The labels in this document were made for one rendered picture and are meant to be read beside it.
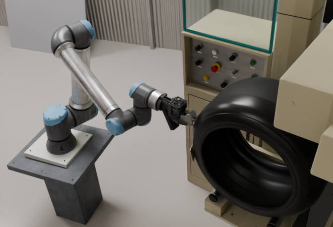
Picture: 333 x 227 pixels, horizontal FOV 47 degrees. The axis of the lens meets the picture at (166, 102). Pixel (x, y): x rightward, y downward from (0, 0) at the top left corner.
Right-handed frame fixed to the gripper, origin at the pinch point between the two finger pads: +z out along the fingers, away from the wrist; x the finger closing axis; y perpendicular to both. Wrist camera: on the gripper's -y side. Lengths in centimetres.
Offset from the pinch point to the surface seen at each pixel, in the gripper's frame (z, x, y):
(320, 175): 57, -48, 54
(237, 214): 29.3, -5.7, -34.7
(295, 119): 46, -37, 56
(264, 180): 32.6, 10.6, -23.9
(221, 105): 13.8, -8.0, 23.8
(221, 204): 22.0, -9.3, -29.5
